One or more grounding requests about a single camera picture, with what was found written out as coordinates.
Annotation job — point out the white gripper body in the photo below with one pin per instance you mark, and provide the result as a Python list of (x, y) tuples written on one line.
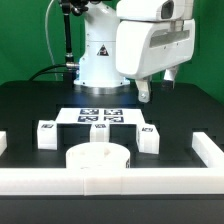
[(145, 48)]

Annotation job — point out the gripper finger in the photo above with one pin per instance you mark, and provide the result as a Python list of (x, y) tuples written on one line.
[(144, 89), (168, 82)]

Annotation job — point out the white round stool seat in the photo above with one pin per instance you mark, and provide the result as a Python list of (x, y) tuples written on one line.
[(98, 155)]

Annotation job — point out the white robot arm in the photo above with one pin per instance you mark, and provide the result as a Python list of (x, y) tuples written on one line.
[(97, 67)]

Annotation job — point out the white marker sheet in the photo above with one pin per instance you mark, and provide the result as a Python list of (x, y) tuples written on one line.
[(99, 115)]

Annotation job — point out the white U-shaped fence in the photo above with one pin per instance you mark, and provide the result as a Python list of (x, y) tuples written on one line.
[(130, 181)]

